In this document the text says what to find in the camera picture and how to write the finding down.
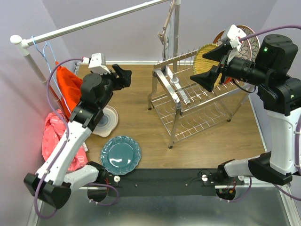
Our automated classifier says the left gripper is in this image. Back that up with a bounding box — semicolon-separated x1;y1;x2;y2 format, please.
92;64;133;109

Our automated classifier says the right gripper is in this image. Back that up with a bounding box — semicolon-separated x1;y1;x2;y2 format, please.
190;42;271;92

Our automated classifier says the woven bamboo plate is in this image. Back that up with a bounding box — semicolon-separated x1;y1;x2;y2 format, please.
193;43;218;75

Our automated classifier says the orange plate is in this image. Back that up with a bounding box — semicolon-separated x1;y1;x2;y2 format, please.
224;77;232;84

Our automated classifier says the large floral plate brown rim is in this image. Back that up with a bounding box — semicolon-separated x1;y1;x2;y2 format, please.
237;25;260;62

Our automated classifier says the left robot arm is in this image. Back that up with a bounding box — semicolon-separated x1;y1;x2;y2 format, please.
24;64;132;210

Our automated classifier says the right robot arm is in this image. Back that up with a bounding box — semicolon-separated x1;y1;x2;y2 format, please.
190;34;301;186

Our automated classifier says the metal dish rack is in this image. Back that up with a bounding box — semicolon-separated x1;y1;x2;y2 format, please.
148;50;254;149

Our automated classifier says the grey hanging cloth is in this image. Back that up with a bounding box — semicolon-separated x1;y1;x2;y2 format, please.
162;12;174;61

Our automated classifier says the orange oven mitt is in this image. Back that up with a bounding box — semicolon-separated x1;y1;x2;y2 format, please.
56;66;82;118

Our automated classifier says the wooden clip hanger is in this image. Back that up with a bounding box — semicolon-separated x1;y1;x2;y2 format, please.
158;0;175;46

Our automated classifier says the teal scalloped plate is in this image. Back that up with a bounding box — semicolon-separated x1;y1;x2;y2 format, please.
100;136;141;176

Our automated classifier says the pink plastic bag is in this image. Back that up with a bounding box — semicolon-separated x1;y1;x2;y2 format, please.
42;112;88;171

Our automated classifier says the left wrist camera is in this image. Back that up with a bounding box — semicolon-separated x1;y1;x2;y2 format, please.
81;53;111;75

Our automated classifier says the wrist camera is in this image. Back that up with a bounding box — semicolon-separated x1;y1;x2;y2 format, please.
81;53;111;75
221;24;246;57

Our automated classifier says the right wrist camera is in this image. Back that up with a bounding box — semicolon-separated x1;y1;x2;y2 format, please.
221;24;246;57

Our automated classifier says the white clothes rail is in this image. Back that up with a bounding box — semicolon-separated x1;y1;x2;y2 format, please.
10;0;178;98

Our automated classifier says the blue wire hanger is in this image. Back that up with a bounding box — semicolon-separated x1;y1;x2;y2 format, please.
33;40;66;104

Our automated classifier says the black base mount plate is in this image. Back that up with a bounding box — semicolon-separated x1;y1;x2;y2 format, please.
102;169;244;197

